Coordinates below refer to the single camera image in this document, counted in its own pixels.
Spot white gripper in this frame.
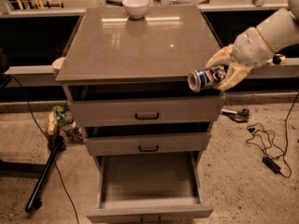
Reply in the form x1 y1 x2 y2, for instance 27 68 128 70
206 27 274 91

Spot blue pepsi can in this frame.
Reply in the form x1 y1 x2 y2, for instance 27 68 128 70
188 64 228 92

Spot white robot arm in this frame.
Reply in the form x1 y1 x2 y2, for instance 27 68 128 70
206 0 299 91

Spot grey drawer cabinet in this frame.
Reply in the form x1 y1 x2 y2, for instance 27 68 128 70
55 5 235 224

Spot top grey drawer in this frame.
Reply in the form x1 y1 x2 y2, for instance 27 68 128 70
64 80 224 127

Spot grey drawer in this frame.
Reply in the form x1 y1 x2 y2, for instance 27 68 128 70
84 121 210 156
87 152 213 224
64 80 224 127

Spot bottom grey drawer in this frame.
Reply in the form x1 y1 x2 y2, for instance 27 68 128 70
87 152 213 224

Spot middle grey drawer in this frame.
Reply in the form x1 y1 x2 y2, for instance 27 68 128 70
84 121 210 156

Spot small yellow black object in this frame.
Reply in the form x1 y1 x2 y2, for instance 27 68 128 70
272 54 286 65

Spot black scissors on floor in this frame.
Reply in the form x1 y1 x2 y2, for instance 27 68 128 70
221 109 249 123

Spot white ceramic bowl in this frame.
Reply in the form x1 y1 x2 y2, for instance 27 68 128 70
122 0 150 19

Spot small white plate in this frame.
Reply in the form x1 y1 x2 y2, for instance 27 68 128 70
52 57 65 70

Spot green snack bag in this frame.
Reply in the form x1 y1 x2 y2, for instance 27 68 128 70
46 105 77 135

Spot black tripod leg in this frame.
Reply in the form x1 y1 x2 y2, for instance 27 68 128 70
24 136 64 213

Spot black power adapter with cable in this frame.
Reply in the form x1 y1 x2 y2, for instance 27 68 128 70
246 93 299 178

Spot black floor cable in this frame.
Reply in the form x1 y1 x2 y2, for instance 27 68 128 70
0 73 80 224

